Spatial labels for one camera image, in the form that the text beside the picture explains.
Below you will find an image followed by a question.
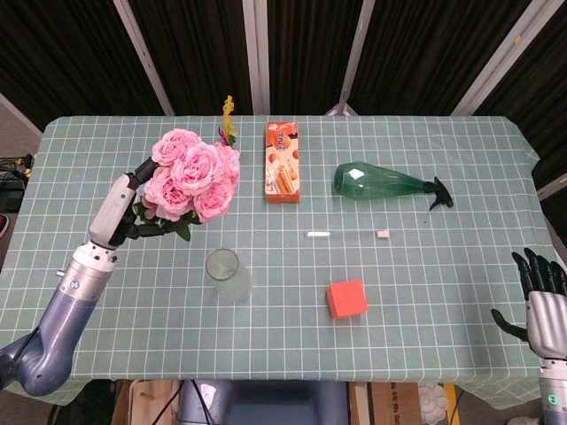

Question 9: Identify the clear glass tube with stopper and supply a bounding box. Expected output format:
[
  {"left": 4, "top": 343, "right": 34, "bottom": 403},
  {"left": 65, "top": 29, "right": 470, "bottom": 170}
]
[{"left": 304, "top": 228, "right": 391, "bottom": 241}]

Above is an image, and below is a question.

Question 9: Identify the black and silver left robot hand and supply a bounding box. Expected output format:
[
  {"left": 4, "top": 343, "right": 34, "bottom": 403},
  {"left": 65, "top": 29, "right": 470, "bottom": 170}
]
[{"left": 88, "top": 158, "right": 167, "bottom": 249}]

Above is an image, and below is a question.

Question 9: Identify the light wooden plank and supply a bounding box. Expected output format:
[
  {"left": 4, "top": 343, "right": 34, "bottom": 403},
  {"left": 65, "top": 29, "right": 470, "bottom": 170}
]
[{"left": 349, "top": 382, "right": 371, "bottom": 425}]

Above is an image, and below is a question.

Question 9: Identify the pink rose bouquet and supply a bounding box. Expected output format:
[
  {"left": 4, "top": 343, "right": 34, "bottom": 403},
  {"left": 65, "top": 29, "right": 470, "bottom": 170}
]
[{"left": 132, "top": 127, "right": 243, "bottom": 243}]

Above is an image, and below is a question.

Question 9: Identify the brown cardboard box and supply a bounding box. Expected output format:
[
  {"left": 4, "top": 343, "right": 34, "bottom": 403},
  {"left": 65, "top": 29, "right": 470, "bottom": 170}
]
[{"left": 369, "top": 382, "right": 422, "bottom": 425}]

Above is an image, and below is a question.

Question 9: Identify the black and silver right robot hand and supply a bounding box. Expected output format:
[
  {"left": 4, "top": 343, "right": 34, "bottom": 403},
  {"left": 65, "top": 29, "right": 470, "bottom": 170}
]
[{"left": 490, "top": 247, "right": 567, "bottom": 360}]

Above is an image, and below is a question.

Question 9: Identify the bundle of cables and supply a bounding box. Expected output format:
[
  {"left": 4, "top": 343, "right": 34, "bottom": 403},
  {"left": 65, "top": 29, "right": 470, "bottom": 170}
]
[{"left": 0, "top": 152, "right": 36, "bottom": 179}]

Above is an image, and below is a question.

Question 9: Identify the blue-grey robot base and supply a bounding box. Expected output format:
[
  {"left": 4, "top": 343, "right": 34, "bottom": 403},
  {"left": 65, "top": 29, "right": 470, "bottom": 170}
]
[{"left": 176, "top": 379, "right": 351, "bottom": 425}]

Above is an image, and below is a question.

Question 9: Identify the clear glass cup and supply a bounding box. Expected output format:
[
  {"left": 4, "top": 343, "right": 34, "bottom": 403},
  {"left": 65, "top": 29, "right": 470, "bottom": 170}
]
[{"left": 204, "top": 248, "right": 254, "bottom": 304}]

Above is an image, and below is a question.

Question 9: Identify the grey metal frame post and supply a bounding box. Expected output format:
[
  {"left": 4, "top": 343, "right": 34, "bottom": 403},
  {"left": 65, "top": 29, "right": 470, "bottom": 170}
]
[
  {"left": 451, "top": 0, "right": 544, "bottom": 117},
  {"left": 325, "top": 0, "right": 377, "bottom": 117},
  {"left": 113, "top": 0, "right": 175, "bottom": 117},
  {"left": 242, "top": 0, "right": 272, "bottom": 116}
]

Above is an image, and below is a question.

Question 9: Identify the yellow feather shuttlecock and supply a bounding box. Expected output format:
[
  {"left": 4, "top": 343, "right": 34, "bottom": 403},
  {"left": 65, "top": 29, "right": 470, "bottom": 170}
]
[{"left": 214, "top": 95, "right": 241, "bottom": 150}]

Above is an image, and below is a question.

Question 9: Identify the green checked tablecloth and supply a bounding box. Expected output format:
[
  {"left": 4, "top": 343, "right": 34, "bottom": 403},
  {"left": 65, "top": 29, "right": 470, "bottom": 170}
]
[{"left": 0, "top": 115, "right": 567, "bottom": 411}]

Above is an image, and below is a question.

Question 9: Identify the orange biscuit box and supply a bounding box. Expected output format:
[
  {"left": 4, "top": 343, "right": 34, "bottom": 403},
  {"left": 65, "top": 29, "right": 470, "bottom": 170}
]
[{"left": 264, "top": 121, "right": 303, "bottom": 205}]

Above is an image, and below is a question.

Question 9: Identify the orange cube block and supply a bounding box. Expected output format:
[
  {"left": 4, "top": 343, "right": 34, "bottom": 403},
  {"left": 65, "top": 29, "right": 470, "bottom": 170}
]
[{"left": 325, "top": 278, "right": 369, "bottom": 321}]

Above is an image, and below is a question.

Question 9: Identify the light wooden board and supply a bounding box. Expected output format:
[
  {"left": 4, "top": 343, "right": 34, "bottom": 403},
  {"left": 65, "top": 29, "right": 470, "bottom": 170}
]
[{"left": 110, "top": 379, "right": 181, "bottom": 425}]

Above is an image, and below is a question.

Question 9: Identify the black pleated curtain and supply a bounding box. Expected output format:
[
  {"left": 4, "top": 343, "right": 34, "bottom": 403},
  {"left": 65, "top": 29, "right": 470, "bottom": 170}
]
[{"left": 0, "top": 0, "right": 567, "bottom": 191}]

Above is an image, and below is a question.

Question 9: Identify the green plastic spray bottle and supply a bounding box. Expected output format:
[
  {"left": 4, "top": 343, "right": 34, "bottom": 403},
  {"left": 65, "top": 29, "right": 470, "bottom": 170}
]
[{"left": 331, "top": 161, "right": 454, "bottom": 211}]

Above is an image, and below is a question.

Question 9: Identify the white flower-shaped object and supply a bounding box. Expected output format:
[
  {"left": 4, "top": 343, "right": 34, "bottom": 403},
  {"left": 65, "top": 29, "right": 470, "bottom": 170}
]
[{"left": 418, "top": 382, "right": 450, "bottom": 424}]

